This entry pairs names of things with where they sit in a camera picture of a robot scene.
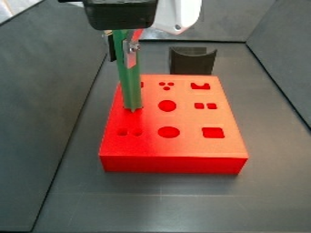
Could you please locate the black and white first gripper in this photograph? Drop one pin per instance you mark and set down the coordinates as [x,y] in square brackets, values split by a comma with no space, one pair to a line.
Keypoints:
[171,16]

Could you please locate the green star-profile bar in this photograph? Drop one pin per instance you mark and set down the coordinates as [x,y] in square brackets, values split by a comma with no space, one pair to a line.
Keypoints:
[128,75]

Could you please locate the black curved fixture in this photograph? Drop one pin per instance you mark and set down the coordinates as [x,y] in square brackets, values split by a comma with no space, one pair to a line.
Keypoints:
[191,60]

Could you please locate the red block with shaped holes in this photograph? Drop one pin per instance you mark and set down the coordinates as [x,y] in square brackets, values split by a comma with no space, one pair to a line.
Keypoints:
[181,133]

